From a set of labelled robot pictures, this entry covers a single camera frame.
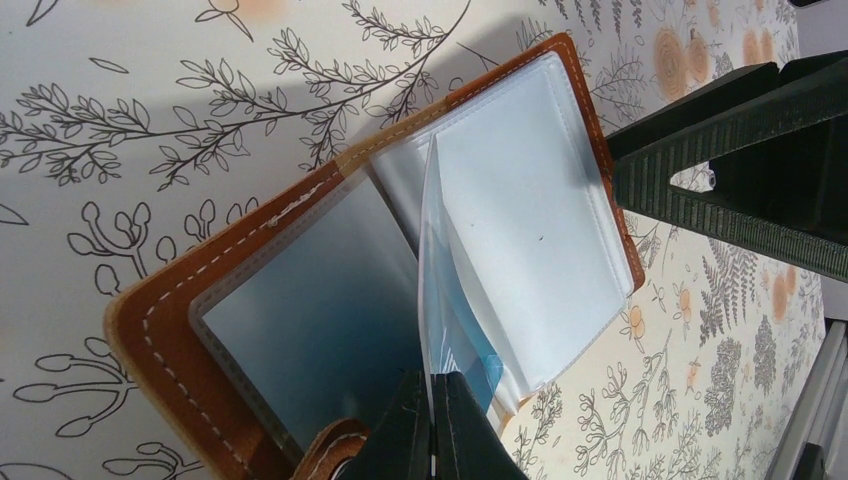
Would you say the brown leather card holder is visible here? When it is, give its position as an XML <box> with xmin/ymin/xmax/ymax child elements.
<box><xmin>104</xmin><ymin>33</ymin><xmax>644</xmax><ymax>479</ymax></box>

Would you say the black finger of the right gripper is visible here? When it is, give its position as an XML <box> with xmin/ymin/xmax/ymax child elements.
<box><xmin>607</xmin><ymin>51</ymin><xmax>847</xmax><ymax>281</ymax></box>

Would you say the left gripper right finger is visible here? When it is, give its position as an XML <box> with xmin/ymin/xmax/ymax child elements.
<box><xmin>433</xmin><ymin>372</ymin><xmax>527</xmax><ymax>480</ymax></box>

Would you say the aluminium rail frame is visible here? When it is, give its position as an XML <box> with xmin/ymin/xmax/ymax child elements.
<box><xmin>765</xmin><ymin>319</ymin><xmax>847</xmax><ymax>480</ymax></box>

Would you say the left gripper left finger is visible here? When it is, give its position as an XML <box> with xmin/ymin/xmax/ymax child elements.
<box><xmin>339</xmin><ymin>372</ymin><xmax>432</xmax><ymax>480</ymax></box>

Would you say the floral patterned table mat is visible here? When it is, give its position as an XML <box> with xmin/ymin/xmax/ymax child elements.
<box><xmin>1</xmin><ymin>1</ymin><xmax>824</xmax><ymax>479</ymax></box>

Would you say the blue card bottom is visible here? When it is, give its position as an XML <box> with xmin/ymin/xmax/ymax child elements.
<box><xmin>418</xmin><ymin>221</ymin><xmax>503</xmax><ymax>411</ymax></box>

